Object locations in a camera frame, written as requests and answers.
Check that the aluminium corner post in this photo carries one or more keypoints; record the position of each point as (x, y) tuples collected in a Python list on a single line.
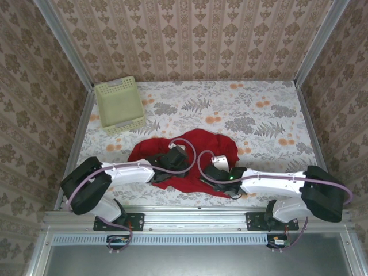
[(317, 46), (68, 46)]

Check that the pale green plastic basket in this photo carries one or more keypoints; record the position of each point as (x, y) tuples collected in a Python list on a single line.
[(120, 103)]

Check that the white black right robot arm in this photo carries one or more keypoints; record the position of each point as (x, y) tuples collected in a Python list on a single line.
[(270, 185)]

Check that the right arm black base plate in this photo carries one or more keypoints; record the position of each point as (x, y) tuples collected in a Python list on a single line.
[(253, 221)]

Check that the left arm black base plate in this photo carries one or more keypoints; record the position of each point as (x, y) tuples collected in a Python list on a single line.
[(138, 221)]

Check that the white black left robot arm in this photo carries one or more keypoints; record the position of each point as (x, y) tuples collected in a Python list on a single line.
[(129, 176)]

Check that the aluminium table side rail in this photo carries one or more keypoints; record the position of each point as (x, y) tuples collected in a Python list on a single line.
[(307, 115), (77, 143)]

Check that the long aluminium mounting rail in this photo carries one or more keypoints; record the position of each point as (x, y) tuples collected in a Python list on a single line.
[(195, 220)]

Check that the floral patterned table cover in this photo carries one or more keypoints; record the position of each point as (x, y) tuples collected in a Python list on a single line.
[(201, 89)]

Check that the red t-shirt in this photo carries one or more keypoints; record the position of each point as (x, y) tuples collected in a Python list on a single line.
[(207, 141)]

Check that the grey metal sheet panel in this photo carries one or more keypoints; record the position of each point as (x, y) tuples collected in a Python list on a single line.
[(187, 261)]

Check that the small circuit board with connector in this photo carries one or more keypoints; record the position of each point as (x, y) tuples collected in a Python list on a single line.
[(279, 242), (118, 240)]

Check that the aluminium frame bar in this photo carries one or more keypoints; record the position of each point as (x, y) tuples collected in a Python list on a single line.
[(40, 256), (354, 258)]

